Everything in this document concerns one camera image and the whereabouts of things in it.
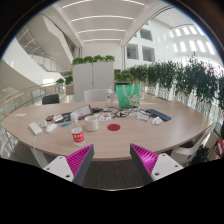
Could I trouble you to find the wooden-topped glass railing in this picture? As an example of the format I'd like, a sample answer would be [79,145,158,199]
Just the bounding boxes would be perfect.
[0,82,58,114]

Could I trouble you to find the flat round red coaster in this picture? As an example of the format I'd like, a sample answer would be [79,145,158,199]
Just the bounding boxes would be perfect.
[106,123,121,132]

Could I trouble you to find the tangle of black cables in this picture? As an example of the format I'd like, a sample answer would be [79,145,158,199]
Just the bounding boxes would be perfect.
[113,106,153,118]

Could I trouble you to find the colourful sticker sheet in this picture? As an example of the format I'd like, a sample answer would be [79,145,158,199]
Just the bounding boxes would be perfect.
[94,112,113,122]

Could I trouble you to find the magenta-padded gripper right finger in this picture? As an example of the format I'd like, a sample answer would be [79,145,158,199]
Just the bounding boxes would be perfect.
[129,143,185,186]

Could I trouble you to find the black chair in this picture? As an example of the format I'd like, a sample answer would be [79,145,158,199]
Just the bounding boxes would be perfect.
[41,93,60,106]

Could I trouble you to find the white label card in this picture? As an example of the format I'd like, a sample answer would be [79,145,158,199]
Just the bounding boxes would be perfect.
[136,113,150,122]

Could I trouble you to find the white grid-pattern mug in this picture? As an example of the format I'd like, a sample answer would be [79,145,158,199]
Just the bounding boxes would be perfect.
[84,114,100,132]

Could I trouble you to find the green tote bag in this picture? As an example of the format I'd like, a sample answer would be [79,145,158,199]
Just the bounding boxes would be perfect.
[115,83,141,109]

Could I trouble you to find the black notebook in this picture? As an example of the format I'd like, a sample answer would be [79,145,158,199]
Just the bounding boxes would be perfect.
[61,111,78,123]

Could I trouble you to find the white power strip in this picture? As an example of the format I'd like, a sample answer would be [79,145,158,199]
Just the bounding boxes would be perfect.
[28,121,43,136]

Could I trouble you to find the planter box with plants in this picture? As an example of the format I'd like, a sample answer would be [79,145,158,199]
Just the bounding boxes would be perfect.
[114,71,134,84]

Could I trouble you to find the group of ceiling light strips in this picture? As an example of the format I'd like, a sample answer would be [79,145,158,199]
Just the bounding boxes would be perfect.
[61,0,146,44]

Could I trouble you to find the red-labelled clear water bottle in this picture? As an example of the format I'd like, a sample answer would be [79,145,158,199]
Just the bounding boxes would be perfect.
[69,112,86,147]

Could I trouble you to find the small white card box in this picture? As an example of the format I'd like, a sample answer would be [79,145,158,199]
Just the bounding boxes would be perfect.
[52,114,65,123]

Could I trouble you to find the white chair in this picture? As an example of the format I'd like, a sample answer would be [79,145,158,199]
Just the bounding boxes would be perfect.
[83,88,108,103]
[169,123,216,166]

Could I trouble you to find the white power strip cable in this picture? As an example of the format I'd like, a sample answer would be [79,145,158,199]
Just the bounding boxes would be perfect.
[32,133,49,169]

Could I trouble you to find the small white packet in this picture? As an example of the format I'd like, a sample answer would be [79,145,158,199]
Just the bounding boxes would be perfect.
[151,116,164,126]

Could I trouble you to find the white computer mouse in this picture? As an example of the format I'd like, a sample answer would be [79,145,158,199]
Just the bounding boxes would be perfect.
[44,123,58,134]

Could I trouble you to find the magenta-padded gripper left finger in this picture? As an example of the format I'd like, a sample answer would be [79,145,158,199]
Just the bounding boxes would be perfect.
[43,143,95,187]

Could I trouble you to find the tall clear white-lidded bottle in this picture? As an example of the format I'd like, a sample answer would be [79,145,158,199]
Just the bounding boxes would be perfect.
[104,86,115,109]

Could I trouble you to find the potted green plants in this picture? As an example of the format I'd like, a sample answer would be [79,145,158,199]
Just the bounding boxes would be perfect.
[55,75,74,96]

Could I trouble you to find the row of green hedge plants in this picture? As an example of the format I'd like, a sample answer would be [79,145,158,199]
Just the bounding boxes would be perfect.
[128,56,224,111]

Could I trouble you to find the white plant-topped cabinet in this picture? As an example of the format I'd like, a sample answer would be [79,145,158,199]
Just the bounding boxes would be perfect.
[71,54,116,103]

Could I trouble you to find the brown-backed printed booklet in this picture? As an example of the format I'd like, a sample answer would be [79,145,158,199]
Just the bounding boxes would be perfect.
[70,104,94,119]

